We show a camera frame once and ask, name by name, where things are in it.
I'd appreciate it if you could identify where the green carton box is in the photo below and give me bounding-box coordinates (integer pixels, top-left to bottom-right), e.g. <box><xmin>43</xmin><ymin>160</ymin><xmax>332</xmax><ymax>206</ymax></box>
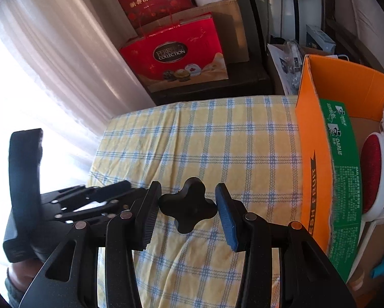
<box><xmin>318</xmin><ymin>98</ymin><xmax>367</xmax><ymax>283</ymax></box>

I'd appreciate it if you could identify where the black speaker stand pole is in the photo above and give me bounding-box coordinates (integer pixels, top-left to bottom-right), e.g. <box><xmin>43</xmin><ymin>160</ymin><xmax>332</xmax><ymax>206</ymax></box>
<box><xmin>291</xmin><ymin>0</ymin><xmax>303</xmax><ymax>47</ymax></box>

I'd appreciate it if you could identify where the yellow plaid bedsheet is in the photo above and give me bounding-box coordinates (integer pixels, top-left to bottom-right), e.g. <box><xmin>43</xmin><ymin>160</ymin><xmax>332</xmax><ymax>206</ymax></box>
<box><xmin>88</xmin><ymin>95</ymin><xmax>308</xmax><ymax>308</ymax></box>

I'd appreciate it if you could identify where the red chocolate gift bag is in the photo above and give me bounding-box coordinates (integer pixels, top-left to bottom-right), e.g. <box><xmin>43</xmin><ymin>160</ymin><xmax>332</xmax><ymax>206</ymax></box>
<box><xmin>120</xmin><ymin>13</ymin><xmax>229</xmax><ymax>92</ymax></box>

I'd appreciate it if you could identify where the brown cardboard box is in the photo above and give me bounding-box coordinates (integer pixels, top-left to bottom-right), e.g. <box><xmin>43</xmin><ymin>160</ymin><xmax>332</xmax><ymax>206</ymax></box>
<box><xmin>141</xmin><ymin>0</ymin><xmax>250</xmax><ymax>65</ymax></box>

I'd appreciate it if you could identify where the blue plastic item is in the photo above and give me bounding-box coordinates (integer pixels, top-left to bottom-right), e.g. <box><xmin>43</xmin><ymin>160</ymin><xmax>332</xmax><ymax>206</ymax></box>
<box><xmin>370</xmin><ymin>250</ymin><xmax>384</xmax><ymax>280</ymax></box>

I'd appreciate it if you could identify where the white appliance box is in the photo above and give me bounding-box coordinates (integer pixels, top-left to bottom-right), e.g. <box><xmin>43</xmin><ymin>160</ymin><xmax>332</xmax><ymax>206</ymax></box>
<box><xmin>306</xmin><ymin>24</ymin><xmax>337</xmax><ymax>55</ymax></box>

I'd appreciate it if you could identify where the person's left forearm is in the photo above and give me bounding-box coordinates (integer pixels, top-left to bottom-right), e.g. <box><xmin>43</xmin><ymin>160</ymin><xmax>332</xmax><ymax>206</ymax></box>
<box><xmin>4</xmin><ymin>260</ymin><xmax>45</xmax><ymax>305</ymax></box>

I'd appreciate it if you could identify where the beige sofa cushion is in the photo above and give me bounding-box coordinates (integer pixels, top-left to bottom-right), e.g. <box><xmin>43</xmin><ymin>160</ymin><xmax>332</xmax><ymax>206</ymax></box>
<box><xmin>335</xmin><ymin>0</ymin><xmax>384</xmax><ymax>74</ymax></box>

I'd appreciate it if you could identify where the beige curtain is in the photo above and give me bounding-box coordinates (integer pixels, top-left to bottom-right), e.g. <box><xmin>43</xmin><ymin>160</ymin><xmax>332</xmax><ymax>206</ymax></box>
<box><xmin>0</xmin><ymin>0</ymin><xmax>157</xmax><ymax>199</ymax></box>

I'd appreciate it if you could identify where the black lobed knob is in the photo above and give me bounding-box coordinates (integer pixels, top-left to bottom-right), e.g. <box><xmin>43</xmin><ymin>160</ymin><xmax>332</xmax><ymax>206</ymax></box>
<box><xmin>159</xmin><ymin>177</ymin><xmax>219</xmax><ymax>234</ymax></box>

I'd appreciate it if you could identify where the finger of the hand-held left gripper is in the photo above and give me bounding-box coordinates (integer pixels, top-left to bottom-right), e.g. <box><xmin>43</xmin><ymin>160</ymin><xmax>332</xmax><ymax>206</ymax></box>
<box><xmin>40</xmin><ymin>180</ymin><xmax>132</xmax><ymax>204</ymax></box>
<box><xmin>54</xmin><ymin>189</ymin><xmax>147</xmax><ymax>222</ymax></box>

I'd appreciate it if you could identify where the red lint brush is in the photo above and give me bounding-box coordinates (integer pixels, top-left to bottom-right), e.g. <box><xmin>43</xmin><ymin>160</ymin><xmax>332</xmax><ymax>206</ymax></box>
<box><xmin>360</xmin><ymin>131</ymin><xmax>384</xmax><ymax>223</ymax></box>

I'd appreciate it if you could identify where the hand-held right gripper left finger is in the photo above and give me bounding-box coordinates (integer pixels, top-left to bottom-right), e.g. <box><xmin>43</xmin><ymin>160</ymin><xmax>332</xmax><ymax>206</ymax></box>
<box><xmin>19</xmin><ymin>181</ymin><xmax>163</xmax><ymax>308</ymax></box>

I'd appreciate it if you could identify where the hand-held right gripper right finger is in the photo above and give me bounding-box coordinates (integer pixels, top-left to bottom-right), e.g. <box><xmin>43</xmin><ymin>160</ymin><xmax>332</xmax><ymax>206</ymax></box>
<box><xmin>215</xmin><ymin>183</ymin><xmax>356</xmax><ymax>308</ymax></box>

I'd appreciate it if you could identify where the clear bag of papers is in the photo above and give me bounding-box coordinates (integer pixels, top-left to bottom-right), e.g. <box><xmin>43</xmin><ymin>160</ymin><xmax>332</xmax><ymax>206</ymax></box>
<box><xmin>267</xmin><ymin>40</ymin><xmax>305</xmax><ymax>95</ymax></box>

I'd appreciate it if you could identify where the orange-flapped cardboard box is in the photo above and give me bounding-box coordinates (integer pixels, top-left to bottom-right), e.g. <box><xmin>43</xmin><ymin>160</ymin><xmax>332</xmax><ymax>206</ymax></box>
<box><xmin>295</xmin><ymin>54</ymin><xmax>384</xmax><ymax>299</ymax></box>

